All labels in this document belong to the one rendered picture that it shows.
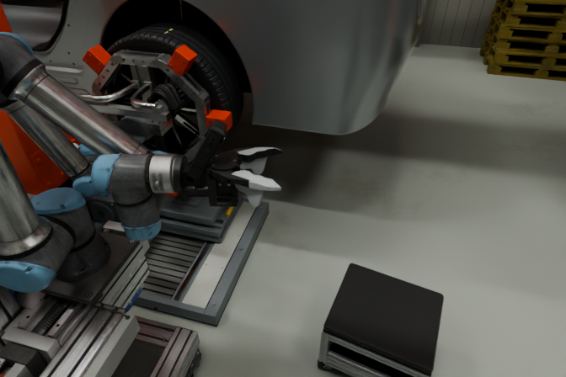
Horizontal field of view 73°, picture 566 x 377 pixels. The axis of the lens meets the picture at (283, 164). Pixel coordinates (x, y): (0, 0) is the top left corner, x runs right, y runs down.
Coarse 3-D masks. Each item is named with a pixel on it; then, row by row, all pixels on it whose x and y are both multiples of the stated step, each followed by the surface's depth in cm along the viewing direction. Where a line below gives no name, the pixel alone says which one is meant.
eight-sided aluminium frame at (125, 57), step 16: (112, 64) 161; (128, 64) 158; (144, 64) 156; (160, 64) 154; (96, 80) 167; (176, 80) 156; (192, 80) 160; (192, 96) 158; (208, 96) 162; (208, 112) 166; (192, 160) 179
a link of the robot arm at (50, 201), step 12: (48, 192) 96; (60, 192) 96; (72, 192) 96; (36, 204) 91; (48, 204) 91; (60, 204) 91; (72, 204) 93; (84, 204) 98; (48, 216) 90; (60, 216) 91; (72, 216) 93; (84, 216) 97; (72, 228) 92; (84, 228) 98; (84, 240) 99
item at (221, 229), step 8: (240, 192) 234; (240, 200) 233; (224, 208) 226; (232, 208) 221; (160, 216) 219; (224, 216) 220; (232, 216) 223; (168, 224) 213; (176, 224) 212; (184, 224) 215; (192, 224) 215; (200, 224) 214; (216, 224) 212; (224, 224) 212; (176, 232) 215; (184, 232) 213; (192, 232) 211; (200, 232) 210; (208, 232) 208; (216, 232) 206; (224, 232) 214; (208, 240) 211; (216, 240) 209
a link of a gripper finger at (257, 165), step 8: (240, 152) 76; (248, 152) 76; (256, 152) 76; (264, 152) 77; (272, 152) 78; (280, 152) 79; (248, 160) 75; (256, 160) 78; (264, 160) 79; (256, 168) 79
